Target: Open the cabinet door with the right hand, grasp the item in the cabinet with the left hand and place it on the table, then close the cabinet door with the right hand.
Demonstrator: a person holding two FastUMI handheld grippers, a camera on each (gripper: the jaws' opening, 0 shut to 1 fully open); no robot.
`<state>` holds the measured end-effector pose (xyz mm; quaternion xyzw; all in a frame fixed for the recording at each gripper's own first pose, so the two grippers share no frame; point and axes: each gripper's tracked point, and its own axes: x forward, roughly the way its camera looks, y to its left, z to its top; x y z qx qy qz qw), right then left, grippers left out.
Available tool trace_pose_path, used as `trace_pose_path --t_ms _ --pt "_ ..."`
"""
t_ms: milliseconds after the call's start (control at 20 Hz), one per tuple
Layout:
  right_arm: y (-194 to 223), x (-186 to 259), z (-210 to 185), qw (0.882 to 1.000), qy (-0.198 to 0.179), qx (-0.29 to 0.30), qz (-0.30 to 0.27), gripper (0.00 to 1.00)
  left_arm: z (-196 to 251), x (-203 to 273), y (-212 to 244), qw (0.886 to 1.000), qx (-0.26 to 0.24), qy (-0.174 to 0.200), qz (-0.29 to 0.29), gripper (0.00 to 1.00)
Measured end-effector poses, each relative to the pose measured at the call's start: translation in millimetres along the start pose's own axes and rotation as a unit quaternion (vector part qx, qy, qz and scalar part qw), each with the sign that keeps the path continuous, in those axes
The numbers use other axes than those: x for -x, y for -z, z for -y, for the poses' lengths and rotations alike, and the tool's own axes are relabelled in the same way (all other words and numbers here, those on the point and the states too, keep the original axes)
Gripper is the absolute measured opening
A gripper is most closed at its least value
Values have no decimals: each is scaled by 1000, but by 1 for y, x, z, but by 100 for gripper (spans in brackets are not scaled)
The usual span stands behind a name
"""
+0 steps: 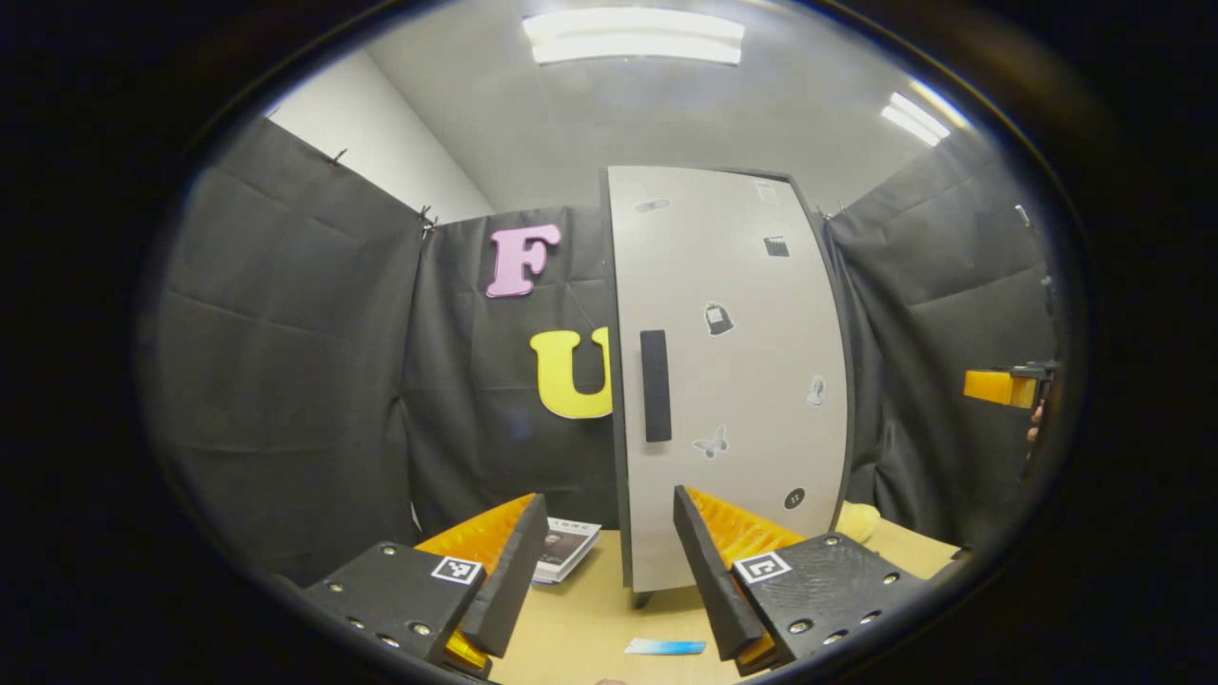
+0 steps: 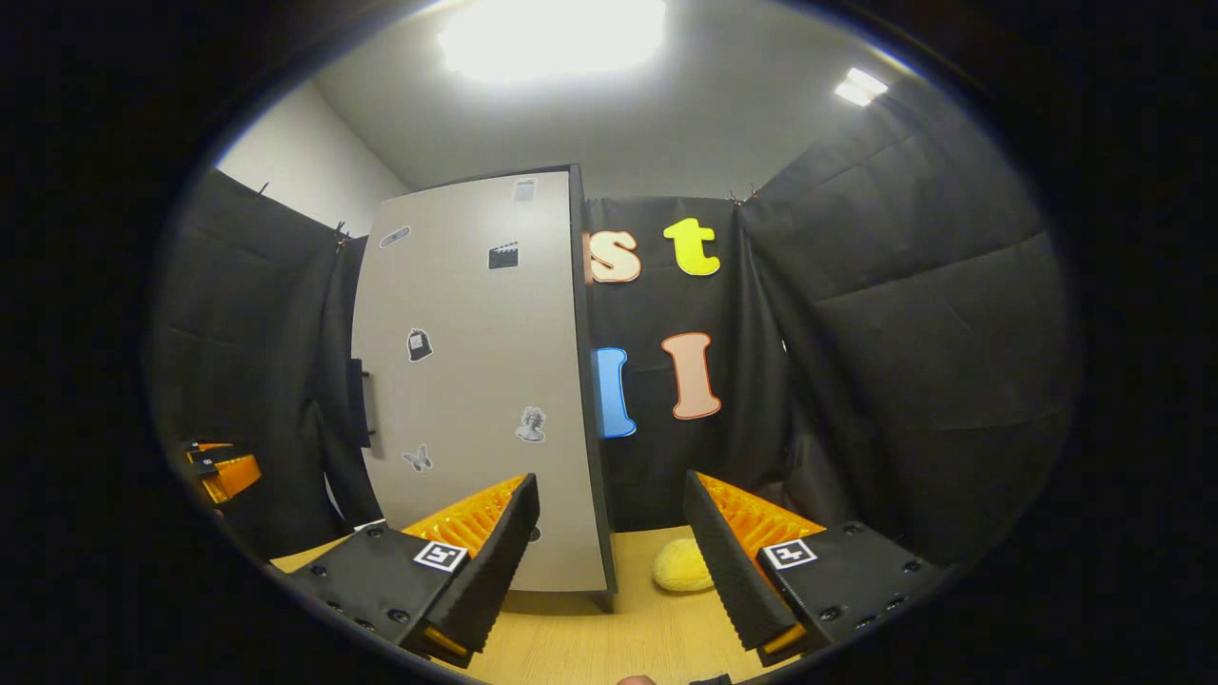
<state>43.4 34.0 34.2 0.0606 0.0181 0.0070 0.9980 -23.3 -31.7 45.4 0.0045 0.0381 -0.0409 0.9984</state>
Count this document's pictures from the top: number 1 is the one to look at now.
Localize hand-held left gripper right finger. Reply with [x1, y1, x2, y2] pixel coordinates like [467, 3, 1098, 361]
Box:
[673, 485, 926, 675]

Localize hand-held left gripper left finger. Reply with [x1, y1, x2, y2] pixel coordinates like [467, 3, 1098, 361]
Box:
[304, 493, 550, 678]

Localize black door handle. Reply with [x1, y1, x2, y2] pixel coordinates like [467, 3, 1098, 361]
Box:
[639, 329, 673, 443]

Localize dark grey cabinet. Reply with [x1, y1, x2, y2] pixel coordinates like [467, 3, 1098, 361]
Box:
[599, 165, 857, 612]

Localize stack of magazines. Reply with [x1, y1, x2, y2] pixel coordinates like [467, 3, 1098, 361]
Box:
[533, 517, 602, 584]

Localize yellow soft object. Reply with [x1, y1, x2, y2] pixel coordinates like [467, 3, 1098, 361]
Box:
[835, 501, 881, 543]

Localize long ceiling light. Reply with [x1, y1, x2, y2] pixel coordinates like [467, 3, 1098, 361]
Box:
[880, 90, 953, 147]
[521, 8, 745, 66]

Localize black backdrop cloth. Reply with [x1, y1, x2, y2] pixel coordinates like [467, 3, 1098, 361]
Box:
[143, 114, 1059, 581]

